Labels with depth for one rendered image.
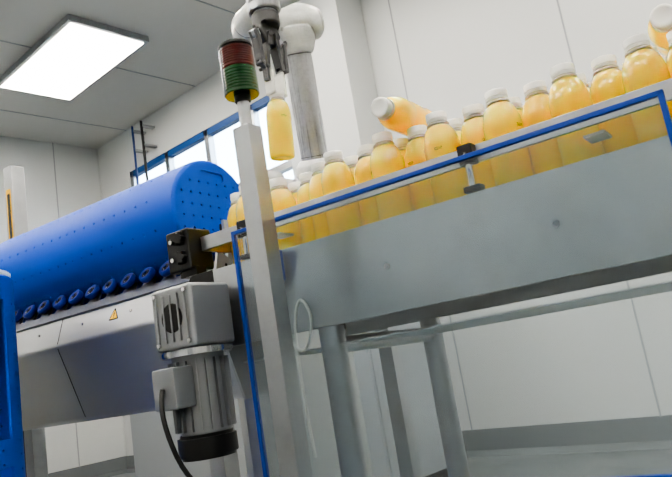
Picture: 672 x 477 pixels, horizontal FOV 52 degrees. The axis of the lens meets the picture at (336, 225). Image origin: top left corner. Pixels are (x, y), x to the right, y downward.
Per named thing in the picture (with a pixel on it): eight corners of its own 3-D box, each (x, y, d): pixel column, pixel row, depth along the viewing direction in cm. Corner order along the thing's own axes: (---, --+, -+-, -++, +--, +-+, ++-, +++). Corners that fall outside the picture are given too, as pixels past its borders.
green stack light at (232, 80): (241, 105, 129) (238, 81, 130) (267, 93, 126) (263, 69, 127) (217, 98, 124) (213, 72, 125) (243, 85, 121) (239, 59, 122)
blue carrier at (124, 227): (65, 324, 233) (60, 242, 239) (259, 269, 185) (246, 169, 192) (-19, 326, 209) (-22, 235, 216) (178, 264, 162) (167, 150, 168)
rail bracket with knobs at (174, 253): (199, 281, 157) (194, 237, 159) (222, 274, 153) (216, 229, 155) (166, 280, 149) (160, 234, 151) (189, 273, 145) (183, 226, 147)
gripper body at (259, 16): (264, 24, 191) (269, 55, 189) (243, 14, 184) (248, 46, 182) (285, 13, 187) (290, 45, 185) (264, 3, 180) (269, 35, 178)
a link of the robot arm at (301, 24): (296, 219, 260) (352, 209, 264) (303, 223, 244) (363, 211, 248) (260, 12, 251) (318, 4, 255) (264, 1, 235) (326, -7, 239)
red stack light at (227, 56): (237, 81, 130) (235, 62, 131) (263, 68, 127) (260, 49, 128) (213, 72, 125) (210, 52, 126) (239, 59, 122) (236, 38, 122)
